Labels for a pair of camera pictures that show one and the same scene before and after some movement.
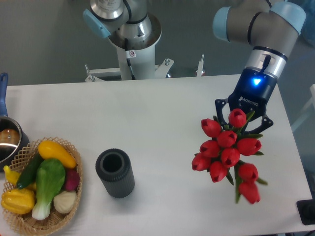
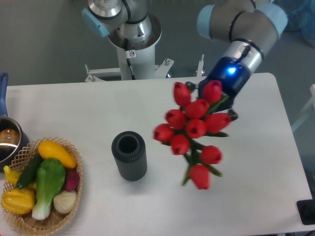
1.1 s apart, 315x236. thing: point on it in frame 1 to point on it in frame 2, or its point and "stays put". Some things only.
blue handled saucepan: (13, 138) stays put
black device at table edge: (306, 209) stays put
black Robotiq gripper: (251, 94) to (231, 73)
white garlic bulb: (65, 201) stays put
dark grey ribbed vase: (112, 166) to (129, 148)
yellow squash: (48, 150) stays put
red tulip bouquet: (223, 153) to (186, 126)
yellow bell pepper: (18, 201) stays put
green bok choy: (50, 176) stays put
